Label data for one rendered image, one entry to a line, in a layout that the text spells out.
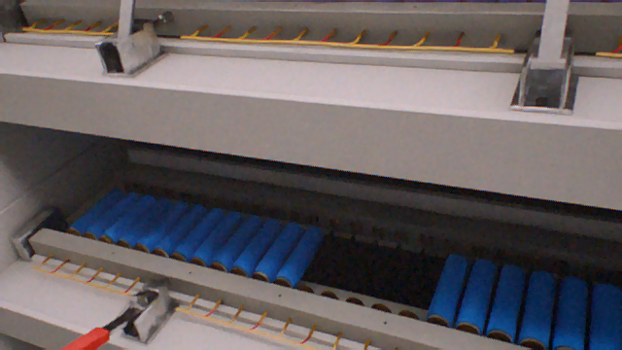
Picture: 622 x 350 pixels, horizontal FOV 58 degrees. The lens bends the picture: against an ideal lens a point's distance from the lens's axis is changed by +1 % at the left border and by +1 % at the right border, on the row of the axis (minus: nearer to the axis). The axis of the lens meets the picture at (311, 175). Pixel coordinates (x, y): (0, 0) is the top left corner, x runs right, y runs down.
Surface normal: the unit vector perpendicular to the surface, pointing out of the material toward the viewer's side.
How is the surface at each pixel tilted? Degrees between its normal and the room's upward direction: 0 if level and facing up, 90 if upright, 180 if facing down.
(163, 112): 111
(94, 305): 21
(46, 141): 90
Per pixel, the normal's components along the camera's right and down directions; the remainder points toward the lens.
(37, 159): 0.90, 0.14
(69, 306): -0.13, -0.82
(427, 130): -0.41, 0.56
